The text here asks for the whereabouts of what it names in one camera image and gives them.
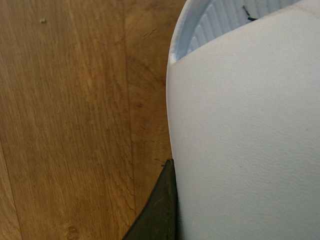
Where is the light blue slipper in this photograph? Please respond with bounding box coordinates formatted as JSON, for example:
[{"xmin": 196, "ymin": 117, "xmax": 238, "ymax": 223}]
[{"xmin": 166, "ymin": 0, "xmax": 320, "ymax": 240}]

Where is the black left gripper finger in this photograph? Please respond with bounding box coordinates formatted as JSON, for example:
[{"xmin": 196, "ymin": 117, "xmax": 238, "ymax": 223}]
[{"xmin": 123, "ymin": 159, "xmax": 178, "ymax": 240}]

